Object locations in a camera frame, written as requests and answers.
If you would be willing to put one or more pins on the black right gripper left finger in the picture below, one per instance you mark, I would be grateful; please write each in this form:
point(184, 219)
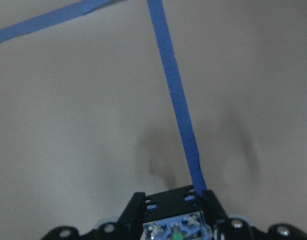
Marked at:
point(131, 219)

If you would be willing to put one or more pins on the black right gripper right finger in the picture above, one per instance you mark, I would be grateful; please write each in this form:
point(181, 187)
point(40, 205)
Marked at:
point(214, 214)

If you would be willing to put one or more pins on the yellow push button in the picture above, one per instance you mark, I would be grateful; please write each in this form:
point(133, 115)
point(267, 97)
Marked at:
point(175, 215)

